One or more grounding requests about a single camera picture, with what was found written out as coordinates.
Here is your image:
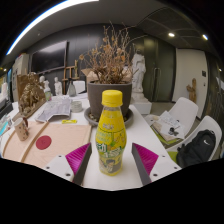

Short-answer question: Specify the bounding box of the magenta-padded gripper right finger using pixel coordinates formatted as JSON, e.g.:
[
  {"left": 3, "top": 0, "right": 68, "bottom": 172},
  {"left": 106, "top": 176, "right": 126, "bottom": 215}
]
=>
[{"left": 131, "top": 142, "right": 183, "bottom": 186}]

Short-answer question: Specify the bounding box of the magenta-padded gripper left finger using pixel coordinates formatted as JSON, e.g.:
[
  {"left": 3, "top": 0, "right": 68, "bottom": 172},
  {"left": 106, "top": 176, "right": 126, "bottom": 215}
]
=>
[{"left": 43, "top": 142, "right": 93, "bottom": 186}]

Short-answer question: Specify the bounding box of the yellow drink bottle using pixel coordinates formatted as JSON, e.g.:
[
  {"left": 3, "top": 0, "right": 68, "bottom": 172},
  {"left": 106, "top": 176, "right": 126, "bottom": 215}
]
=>
[{"left": 95, "top": 89, "right": 128, "bottom": 177}]

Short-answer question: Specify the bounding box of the flat round red coaster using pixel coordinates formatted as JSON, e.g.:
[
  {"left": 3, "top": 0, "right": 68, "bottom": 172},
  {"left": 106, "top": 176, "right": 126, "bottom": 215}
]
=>
[{"left": 35, "top": 135, "right": 53, "bottom": 151}]

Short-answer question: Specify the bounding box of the stack of papers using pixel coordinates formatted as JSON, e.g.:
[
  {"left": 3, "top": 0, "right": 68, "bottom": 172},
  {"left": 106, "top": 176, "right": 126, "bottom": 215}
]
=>
[{"left": 143, "top": 110, "right": 185, "bottom": 144}]

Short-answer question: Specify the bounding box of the small yellow tag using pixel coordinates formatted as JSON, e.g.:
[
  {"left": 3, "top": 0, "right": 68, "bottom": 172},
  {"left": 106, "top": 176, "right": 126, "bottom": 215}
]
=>
[{"left": 61, "top": 119, "right": 78, "bottom": 125}]

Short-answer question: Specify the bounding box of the black backpack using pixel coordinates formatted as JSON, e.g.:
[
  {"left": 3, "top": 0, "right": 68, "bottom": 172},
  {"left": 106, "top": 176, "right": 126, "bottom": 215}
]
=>
[{"left": 175, "top": 129, "right": 217, "bottom": 168}]

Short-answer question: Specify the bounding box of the white tape roll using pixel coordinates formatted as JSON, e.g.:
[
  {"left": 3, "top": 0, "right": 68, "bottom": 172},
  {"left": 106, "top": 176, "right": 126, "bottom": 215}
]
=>
[{"left": 70, "top": 100, "right": 84, "bottom": 113}]

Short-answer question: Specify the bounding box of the grey printed newspaper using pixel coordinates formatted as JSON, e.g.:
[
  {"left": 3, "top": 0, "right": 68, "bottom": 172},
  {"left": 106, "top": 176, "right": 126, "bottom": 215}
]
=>
[{"left": 34, "top": 98, "right": 73, "bottom": 123}]

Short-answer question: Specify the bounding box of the white chair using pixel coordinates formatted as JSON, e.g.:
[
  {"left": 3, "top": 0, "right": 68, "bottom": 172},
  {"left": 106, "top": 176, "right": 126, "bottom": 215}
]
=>
[
  {"left": 72, "top": 80, "right": 87, "bottom": 95},
  {"left": 166, "top": 115, "right": 223, "bottom": 164},
  {"left": 168, "top": 96, "right": 199, "bottom": 128}
]

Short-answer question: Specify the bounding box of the grey glass bottle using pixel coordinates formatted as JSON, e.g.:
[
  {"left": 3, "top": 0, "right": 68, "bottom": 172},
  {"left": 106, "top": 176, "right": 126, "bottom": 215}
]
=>
[{"left": 67, "top": 78, "right": 77, "bottom": 98}]

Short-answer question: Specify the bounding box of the dried plant in grey pot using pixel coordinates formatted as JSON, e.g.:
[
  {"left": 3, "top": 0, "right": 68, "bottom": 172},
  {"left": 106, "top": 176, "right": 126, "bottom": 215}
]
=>
[{"left": 78, "top": 23, "right": 136, "bottom": 123}]

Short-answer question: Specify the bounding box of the white bottle with green label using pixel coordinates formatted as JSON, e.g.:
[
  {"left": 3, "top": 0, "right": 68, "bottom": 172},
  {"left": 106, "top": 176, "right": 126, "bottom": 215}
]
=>
[{"left": 44, "top": 89, "right": 53, "bottom": 102}]

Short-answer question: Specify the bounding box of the small white plaster figurine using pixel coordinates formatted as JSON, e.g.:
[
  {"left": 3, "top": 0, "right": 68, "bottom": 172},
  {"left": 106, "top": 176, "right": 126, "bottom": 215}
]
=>
[{"left": 53, "top": 76, "right": 63, "bottom": 97}]

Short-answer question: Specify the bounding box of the golden figure sculpture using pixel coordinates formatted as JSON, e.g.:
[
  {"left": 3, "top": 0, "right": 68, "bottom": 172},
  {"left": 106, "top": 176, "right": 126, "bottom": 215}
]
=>
[{"left": 17, "top": 71, "right": 47, "bottom": 118}]

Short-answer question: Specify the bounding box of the wooden carved figure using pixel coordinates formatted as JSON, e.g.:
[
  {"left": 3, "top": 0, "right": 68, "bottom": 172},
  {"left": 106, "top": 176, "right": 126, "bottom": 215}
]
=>
[{"left": 186, "top": 78, "right": 198, "bottom": 103}]

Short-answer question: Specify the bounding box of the white plaster bust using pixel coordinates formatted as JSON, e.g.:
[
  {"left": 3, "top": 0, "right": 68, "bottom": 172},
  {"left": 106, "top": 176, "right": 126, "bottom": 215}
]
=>
[{"left": 39, "top": 75, "right": 51, "bottom": 93}]

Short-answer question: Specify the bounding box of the wooden easel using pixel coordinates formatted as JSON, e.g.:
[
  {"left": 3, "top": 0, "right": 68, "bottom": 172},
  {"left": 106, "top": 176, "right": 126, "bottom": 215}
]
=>
[{"left": 62, "top": 59, "right": 80, "bottom": 94}]

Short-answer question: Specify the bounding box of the tall white plaster statue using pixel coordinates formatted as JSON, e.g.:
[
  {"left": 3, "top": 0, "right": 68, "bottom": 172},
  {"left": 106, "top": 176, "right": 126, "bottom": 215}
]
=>
[{"left": 130, "top": 49, "right": 153, "bottom": 115}]

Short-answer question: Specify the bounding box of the white cabinet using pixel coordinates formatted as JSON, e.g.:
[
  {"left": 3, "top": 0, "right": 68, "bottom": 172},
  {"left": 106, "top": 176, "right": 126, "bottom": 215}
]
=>
[{"left": 11, "top": 53, "right": 30, "bottom": 103}]

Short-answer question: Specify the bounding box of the black wall screen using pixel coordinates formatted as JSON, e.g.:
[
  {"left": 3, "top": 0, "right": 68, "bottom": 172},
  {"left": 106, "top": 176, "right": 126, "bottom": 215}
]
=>
[{"left": 30, "top": 40, "right": 68, "bottom": 74}]

